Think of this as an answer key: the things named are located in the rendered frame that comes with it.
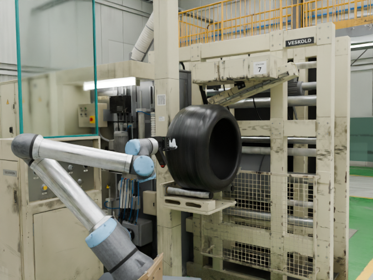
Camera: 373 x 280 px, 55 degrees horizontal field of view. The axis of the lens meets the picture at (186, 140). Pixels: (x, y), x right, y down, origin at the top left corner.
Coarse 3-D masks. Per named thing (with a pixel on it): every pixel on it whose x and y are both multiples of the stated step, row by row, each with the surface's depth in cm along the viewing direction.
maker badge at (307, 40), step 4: (288, 40) 254; (292, 40) 252; (296, 40) 250; (300, 40) 249; (304, 40) 247; (308, 40) 246; (312, 40) 244; (288, 44) 254; (292, 44) 252; (296, 44) 250; (300, 44) 249
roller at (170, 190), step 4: (168, 188) 240; (172, 188) 239; (176, 188) 237; (180, 188) 236; (184, 188) 235; (168, 192) 240; (172, 192) 238; (176, 192) 236; (180, 192) 234; (184, 192) 232; (188, 192) 231; (192, 192) 229; (196, 192) 227; (200, 192) 226; (204, 192) 224; (208, 192) 223; (212, 192) 224; (192, 196) 230; (196, 196) 227; (200, 196) 225; (204, 196) 224; (208, 196) 222; (212, 196) 223
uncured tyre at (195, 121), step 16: (192, 112) 225; (208, 112) 221; (224, 112) 231; (176, 128) 222; (192, 128) 215; (208, 128) 216; (224, 128) 259; (176, 144) 219; (192, 144) 212; (208, 144) 215; (224, 144) 263; (240, 144) 250; (176, 160) 219; (192, 160) 213; (208, 160) 215; (224, 160) 261; (240, 160) 251; (176, 176) 226; (192, 176) 218; (208, 176) 217; (224, 176) 253
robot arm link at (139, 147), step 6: (144, 138) 187; (126, 144) 181; (132, 144) 178; (138, 144) 178; (144, 144) 181; (150, 144) 185; (126, 150) 181; (132, 150) 178; (138, 150) 177; (144, 150) 180; (150, 150) 185
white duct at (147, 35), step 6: (150, 18) 287; (150, 24) 288; (144, 30) 292; (150, 30) 289; (144, 36) 292; (150, 36) 292; (138, 42) 296; (144, 42) 294; (150, 42) 296; (138, 48) 297; (144, 48) 297; (132, 54) 301; (138, 54) 299; (138, 60) 302
